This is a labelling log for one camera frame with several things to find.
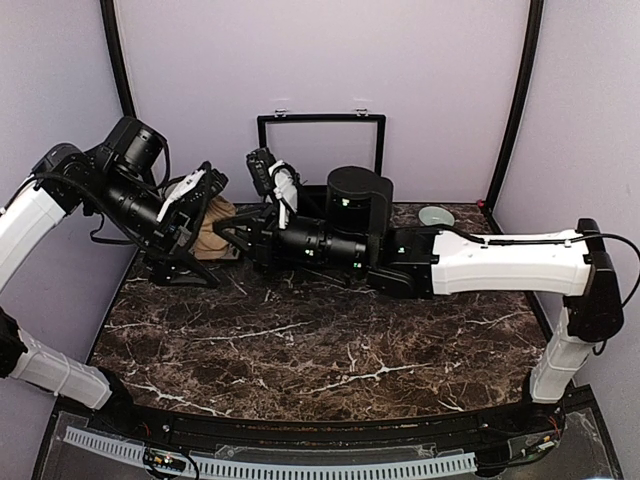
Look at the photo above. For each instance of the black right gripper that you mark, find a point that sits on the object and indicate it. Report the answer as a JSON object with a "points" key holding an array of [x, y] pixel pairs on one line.
{"points": [[262, 219]]}

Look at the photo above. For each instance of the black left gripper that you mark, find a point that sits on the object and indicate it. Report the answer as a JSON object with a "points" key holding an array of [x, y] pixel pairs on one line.
{"points": [[162, 251]]}

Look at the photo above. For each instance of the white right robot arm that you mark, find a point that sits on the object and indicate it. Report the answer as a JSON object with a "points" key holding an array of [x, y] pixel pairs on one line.
{"points": [[573, 264]]}

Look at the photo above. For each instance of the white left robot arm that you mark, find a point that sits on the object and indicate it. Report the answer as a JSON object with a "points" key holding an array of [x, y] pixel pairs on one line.
{"points": [[49, 277]]}

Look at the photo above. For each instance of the green bowl at right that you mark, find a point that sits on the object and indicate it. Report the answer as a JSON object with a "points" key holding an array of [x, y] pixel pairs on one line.
{"points": [[434, 215]]}

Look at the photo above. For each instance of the black compartment storage box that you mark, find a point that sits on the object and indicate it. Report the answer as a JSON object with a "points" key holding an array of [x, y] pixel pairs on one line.
{"points": [[317, 143]]}

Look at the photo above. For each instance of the black left corner post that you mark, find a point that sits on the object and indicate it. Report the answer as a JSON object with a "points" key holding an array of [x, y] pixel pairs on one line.
{"points": [[116, 57]]}

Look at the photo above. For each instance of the black corner post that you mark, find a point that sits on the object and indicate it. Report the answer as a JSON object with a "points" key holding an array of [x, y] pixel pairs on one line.
{"points": [[116, 57], [520, 94]]}

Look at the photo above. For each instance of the white perforated front rail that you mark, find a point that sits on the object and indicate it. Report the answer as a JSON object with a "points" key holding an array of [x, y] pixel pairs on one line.
{"points": [[243, 462]]}

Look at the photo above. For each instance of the black right corner post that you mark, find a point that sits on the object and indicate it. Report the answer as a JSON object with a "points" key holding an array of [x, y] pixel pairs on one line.
{"points": [[520, 94]]}

